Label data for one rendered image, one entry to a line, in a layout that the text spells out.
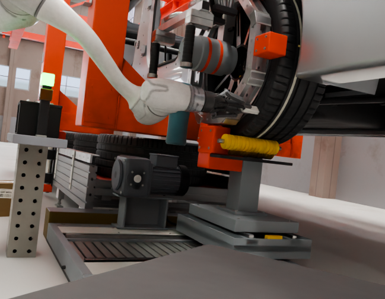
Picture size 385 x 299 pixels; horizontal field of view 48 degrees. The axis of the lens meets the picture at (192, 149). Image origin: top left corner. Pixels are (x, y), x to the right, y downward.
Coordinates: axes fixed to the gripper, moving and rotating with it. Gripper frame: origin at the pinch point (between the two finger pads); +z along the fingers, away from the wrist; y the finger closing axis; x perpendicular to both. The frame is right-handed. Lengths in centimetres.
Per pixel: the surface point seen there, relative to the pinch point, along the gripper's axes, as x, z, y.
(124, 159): 14, -31, -49
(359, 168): 207, 390, -226
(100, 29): 69, -44, -22
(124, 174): 10, -31, -53
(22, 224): -12, -70, -61
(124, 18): 74, -33, -17
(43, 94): 7, -70, -14
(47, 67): 211, -44, -153
